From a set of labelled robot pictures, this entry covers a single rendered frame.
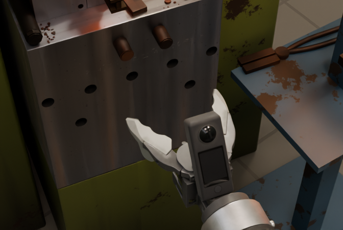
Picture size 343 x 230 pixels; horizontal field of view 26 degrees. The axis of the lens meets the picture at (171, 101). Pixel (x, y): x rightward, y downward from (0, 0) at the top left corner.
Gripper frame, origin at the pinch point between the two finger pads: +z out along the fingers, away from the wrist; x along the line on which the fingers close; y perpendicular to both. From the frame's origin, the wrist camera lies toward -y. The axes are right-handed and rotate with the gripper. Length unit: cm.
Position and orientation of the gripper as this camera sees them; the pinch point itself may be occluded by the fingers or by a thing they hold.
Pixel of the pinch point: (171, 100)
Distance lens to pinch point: 110.4
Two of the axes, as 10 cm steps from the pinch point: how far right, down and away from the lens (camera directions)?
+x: 9.2, -3.0, 2.5
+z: -3.9, -7.1, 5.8
